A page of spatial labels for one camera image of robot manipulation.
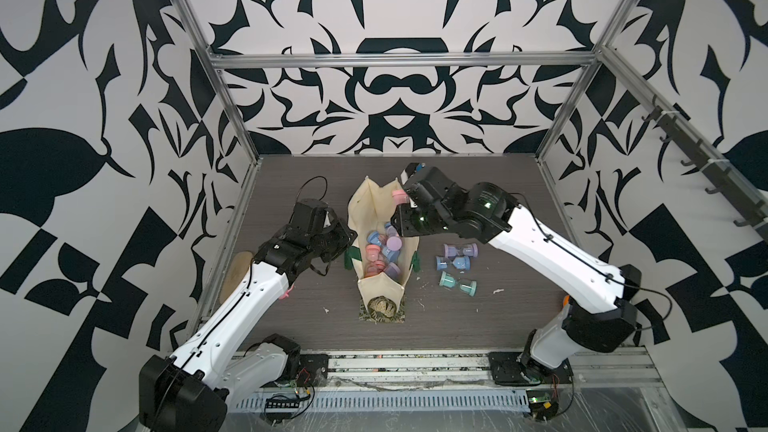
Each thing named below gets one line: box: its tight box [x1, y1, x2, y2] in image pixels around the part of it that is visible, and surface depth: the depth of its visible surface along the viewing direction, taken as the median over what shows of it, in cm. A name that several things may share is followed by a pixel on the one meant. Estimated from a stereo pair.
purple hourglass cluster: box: [386, 225, 403, 251], surface depth 88 cm
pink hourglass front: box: [365, 244, 381, 268], surface depth 91 cm
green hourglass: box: [439, 271, 478, 297], surface depth 88 cm
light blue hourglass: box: [436, 256, 471, 271], surface depth 91 cm
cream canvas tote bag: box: [348, 176, 419, 323], surface depth 83 cm
